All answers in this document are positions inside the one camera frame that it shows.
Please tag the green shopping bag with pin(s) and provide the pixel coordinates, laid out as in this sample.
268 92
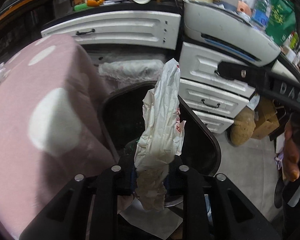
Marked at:
280 17

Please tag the brown sack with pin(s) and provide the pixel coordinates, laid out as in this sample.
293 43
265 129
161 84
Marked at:
242 130

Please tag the cardboard box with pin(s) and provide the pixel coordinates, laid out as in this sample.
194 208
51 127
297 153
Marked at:
265 125

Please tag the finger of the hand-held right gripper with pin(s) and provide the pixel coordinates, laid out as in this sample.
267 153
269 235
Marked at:
235 71

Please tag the wooden bar counter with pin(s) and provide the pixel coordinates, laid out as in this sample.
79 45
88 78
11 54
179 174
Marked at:
33 6

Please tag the black trash bin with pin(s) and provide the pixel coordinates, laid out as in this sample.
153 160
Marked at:
122 122

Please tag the green roll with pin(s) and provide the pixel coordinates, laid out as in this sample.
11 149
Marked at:
80 7

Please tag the white printer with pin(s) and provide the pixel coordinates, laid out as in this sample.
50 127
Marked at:
227 27

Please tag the peach round object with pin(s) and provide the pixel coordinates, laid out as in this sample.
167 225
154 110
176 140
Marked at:
244 7

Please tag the white plastic bag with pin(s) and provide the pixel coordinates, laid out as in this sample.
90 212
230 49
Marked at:
160 120

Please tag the clear plastic bag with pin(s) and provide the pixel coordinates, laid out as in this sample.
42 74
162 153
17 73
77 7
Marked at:
130 70

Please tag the blue label water bottle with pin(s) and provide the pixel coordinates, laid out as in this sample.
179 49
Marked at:
261 12

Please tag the person's right hand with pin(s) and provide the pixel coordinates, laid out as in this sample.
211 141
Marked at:
292 155

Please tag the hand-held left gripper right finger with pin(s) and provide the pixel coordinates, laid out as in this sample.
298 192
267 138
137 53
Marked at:
175 180

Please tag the pink polka dot tablecloth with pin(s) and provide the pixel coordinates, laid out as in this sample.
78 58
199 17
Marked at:
15 155

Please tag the white paper sheet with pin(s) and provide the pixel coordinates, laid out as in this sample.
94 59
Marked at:
152 225

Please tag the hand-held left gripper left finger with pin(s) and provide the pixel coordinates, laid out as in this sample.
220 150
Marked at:
126 180

